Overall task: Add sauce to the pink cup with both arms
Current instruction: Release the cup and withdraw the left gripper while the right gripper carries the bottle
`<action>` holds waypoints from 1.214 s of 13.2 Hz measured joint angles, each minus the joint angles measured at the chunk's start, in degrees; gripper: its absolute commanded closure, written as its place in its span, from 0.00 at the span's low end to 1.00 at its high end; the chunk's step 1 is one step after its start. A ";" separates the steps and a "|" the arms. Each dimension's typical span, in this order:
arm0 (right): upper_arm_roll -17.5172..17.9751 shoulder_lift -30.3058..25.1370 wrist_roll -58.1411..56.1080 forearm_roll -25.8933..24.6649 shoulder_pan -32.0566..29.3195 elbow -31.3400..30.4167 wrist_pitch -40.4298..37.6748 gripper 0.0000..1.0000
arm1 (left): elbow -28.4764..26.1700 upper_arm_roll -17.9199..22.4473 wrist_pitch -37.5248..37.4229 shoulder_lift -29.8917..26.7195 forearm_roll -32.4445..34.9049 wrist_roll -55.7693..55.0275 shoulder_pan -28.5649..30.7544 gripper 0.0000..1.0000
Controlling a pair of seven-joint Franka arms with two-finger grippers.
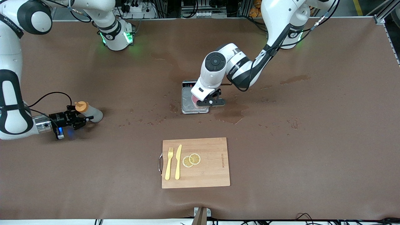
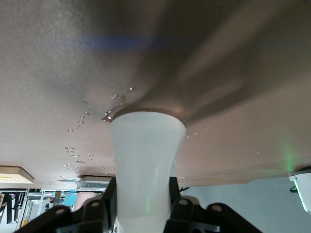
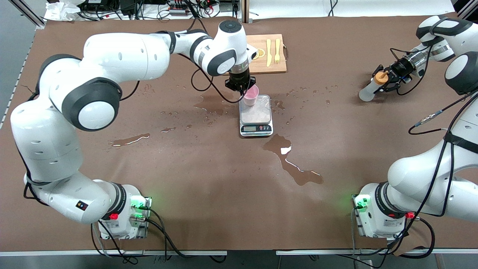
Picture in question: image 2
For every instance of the translucent orange-capped sauce bottle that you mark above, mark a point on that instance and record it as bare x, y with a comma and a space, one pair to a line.
145, 157

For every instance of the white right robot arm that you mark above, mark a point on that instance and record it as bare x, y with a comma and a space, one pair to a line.
303, 191

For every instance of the teal plastic box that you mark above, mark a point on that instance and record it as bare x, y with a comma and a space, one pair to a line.
69, 200

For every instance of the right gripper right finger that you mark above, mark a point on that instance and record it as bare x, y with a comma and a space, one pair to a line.
189, 218

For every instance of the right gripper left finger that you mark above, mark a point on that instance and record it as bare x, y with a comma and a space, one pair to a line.
92, 218

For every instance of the cluttered equipment shelf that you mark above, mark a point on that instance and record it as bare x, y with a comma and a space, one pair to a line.
31, 201

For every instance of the pink cup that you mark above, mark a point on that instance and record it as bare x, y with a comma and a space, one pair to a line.
83, 200

